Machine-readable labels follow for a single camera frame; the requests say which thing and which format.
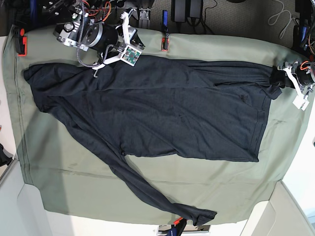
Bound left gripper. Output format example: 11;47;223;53
269;61;315;102

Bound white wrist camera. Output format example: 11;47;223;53
120;45;142;66
292;96;309;111

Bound blue handled top clamp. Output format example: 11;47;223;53
161;10;169;52

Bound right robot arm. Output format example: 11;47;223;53
30;0;145;71

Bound orange black bottom clamp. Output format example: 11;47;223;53
167;217;187;236

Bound orange black clamp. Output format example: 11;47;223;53
167;217;187;236
13;27;27;57

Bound orange black left clamp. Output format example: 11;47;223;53
13;27;27;57

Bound black long-sleeve T-shirt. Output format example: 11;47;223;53
23;56;281;225

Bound black power adapter bricks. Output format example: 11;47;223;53
171;0;203;23

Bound metal table bracket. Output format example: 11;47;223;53
132;8;152;29

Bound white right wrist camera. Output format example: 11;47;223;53
120;45;142;66

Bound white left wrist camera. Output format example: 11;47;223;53
292;96;309;111

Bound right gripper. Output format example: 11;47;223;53
93;8;145;78

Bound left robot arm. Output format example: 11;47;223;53
267;0;315;110

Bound green table cloth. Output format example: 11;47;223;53
2;27;312;225

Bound grey coiled floor cable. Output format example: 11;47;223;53
267;0;296;40

